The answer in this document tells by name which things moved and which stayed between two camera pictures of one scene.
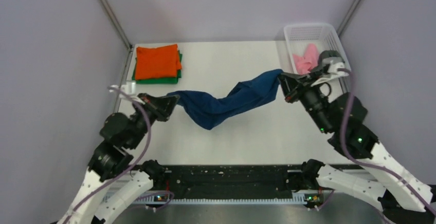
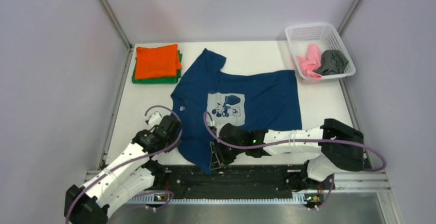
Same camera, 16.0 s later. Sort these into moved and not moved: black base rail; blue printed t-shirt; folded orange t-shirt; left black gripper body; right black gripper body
Moved: right black gripper body; left black gripper body; blue printed t-shirt
Not moved: folded orange t-shirt; black base rail
